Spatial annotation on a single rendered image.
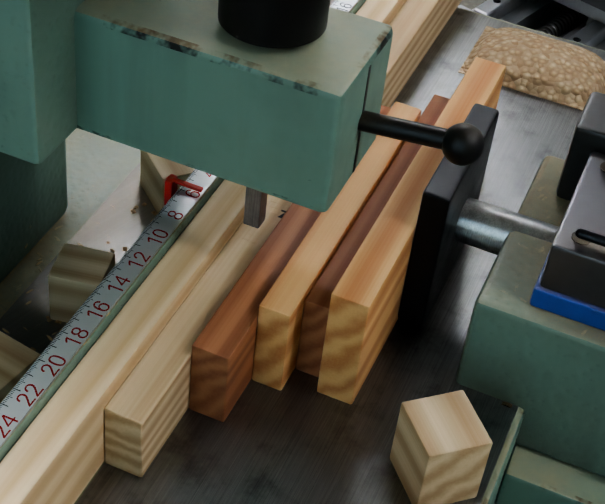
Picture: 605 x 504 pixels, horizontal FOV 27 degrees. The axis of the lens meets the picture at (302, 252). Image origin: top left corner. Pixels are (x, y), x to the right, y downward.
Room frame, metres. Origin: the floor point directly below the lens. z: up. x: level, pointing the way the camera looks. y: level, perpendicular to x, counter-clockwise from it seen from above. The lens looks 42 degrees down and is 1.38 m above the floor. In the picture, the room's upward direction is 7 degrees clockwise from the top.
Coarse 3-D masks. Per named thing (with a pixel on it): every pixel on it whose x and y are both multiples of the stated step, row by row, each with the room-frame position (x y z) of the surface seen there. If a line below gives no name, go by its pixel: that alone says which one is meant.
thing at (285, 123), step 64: (128, 0) 0.51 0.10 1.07; (192, 0) 0.52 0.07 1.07; (128, 64) 0.49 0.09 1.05; (192, 64) 0.48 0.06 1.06; (256, 64) 0.47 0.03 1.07; (320, 64) 0.48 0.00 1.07; (384, 64) 0.51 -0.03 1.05; (128, 128) 0.49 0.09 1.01; (192, 128) 0.48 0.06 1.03; (256, 128) 0.47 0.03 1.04; (320, 128) 0.46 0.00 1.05; (320, 192) 0.46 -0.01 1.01
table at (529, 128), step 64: (448, 64) 0.76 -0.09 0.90; (512, 128) 0.69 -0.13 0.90; (512, 192) 0.62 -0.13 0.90; (448, 320) 0.50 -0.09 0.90; (256, 384) 0.43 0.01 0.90; (384, 384) 0.45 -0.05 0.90; (448, 384) 0.45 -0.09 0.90; (192, 448) 0.39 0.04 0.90; (256, 448) 0.39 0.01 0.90; (320, 448) 0.40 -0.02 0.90; (384, 448) 0.40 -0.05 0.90; (512, 448) 0.43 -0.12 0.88
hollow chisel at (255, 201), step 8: (248, 192) 0.50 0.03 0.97; (256, 192) 0.50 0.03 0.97; (248, 200) 0.50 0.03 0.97; (256, 200) 0.50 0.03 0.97; (264, 200) 0.50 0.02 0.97; (248, 208) 0.50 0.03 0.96; (256, 208) 0.50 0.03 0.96; (264, 208) 0.50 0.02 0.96; (248, 216) 0.50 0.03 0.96; (256, 216) 0.50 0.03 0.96; (264, 216) 0.51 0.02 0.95; (248, 224) 0.50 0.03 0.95; (256, 224) 0.50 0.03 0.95
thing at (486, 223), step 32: (480, 128) 0.55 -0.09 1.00; (448, 160) 0.52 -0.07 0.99; (480, 160) 0.55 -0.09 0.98; (448, 192) 0.49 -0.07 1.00; (416, 224) 0.49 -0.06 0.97; (448, 224) 0.49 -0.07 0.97; (480, 224) 0.52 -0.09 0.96; (512, 224) 0.52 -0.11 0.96; (544, 224) 0.52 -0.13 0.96; (416, 256) 0.49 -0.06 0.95; (448, 256) 0.52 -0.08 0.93; (416, 288) 0.49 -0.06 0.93; (416, 320) 0.49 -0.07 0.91
